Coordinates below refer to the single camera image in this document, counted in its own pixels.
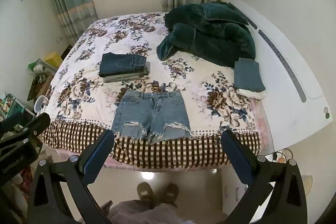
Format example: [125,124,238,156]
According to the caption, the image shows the light blue denim shorts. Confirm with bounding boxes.
[111,90,194,145]

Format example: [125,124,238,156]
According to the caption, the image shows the green white shelf rack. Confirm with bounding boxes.
[1,93,35,132]

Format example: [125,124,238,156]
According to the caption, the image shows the clear plastic cup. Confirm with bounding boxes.
[34,95,48,115]

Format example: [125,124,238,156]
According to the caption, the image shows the wooden bedside stand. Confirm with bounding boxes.
[27,74,54,102]

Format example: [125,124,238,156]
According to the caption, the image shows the floral bed blanket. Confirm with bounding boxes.
[40,12,267,172]

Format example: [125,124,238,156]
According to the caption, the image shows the yellow box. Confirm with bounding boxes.
[43,52,63,69]

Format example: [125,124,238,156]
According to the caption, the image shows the left brown slipper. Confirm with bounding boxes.
[137,182,155,207]

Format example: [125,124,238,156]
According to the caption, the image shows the brown slipper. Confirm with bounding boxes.
[137,182,155,207]
[161,183,179,206]

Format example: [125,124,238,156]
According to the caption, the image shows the white headboard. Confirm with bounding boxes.
[224,0,333,155]

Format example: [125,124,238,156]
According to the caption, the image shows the white fleece folded cloth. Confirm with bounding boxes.
[236,89,266,101]

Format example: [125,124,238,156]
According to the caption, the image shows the right brown slipper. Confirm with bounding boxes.
[161,183,179,206]

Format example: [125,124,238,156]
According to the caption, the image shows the dark blue folded jeans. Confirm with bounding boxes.
[99,52,147,77]

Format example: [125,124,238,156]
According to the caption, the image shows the grey folded pants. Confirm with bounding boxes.
[103,61,150,83]

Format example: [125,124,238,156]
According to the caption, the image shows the blue folded jeans right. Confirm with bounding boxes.
[234,58,265,92]

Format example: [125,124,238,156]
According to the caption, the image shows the dark green plush blanket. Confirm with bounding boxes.
[157,1,256,68]

